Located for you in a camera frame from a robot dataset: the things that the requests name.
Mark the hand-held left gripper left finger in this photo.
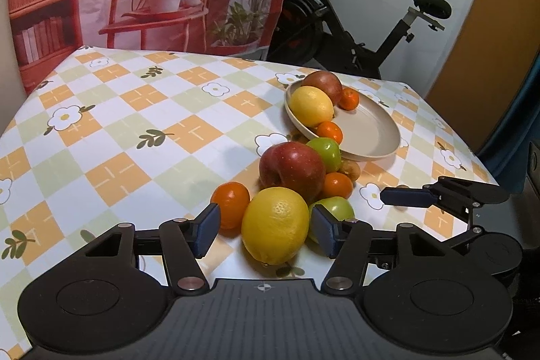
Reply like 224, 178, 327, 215
80, 202, 222, 296

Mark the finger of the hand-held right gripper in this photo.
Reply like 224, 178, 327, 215
380, 175, 511, 249

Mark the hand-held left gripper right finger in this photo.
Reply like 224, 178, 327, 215
310, 203, 454, 296

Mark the green apple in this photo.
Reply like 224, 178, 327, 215
306, 137, 342, 173
308, 196, 356, 245

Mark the orange tangerine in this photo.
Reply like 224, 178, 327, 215
323, 172, 354, 200
210, 182, 251, 230
316, 121, 344, 145
339, 87, 360, 111

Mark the yellow lemon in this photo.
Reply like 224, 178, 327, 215
289, 86, 335, 128
241, 187, 311, 265

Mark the brown kiwi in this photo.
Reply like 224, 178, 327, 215
340, 159, 361, 181

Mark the bright red apple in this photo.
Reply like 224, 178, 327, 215
259, 141, 326, 200

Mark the beige round plate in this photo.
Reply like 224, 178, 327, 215
284, 81, 401, 162

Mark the checkered floral tablecloth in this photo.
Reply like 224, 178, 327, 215
0, 45, 503, 360

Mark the dark teal cloth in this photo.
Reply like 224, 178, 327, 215
475, 48, 540, 200

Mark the dark red apple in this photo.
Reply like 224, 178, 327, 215
301, 71, 343, 106

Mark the brown wooden door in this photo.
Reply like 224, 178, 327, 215
424, 0, 540, 154

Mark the black exercise bike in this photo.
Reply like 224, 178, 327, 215
268, 0, 452, 80

